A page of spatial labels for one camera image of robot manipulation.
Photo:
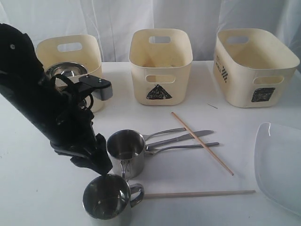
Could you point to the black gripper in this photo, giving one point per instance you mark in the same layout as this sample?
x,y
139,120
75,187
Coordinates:
x,y
72,134

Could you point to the steel fork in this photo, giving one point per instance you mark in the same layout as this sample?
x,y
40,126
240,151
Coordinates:
x,y
150,152
146,137

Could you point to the wooden chopstick horizontal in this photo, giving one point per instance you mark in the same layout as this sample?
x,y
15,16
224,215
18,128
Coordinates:
x,y
197,194

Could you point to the wooden chopstick diagonal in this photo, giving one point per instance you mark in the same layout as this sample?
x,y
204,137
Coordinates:
x,y
202,143

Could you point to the stainless steel bowl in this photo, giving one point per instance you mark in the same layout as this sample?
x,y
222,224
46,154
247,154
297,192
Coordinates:
x,y
67,69

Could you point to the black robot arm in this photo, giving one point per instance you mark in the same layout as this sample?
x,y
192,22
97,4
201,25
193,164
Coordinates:
x,y
54,105

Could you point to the steel table knife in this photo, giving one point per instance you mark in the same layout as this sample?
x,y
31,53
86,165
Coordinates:
x,y
180,138

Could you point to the cream bin with circle mark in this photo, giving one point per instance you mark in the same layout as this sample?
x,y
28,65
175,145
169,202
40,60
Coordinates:
x,y
82,49

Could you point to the cream bin with triangle mark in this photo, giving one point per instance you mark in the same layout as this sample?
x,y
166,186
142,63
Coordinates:
x,y
160,65

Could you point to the white square plate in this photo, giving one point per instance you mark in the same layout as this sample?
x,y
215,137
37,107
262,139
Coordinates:
x,y
277,165

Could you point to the cream bin with square mark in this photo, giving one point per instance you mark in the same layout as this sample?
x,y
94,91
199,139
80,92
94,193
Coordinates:
x,y
252,67

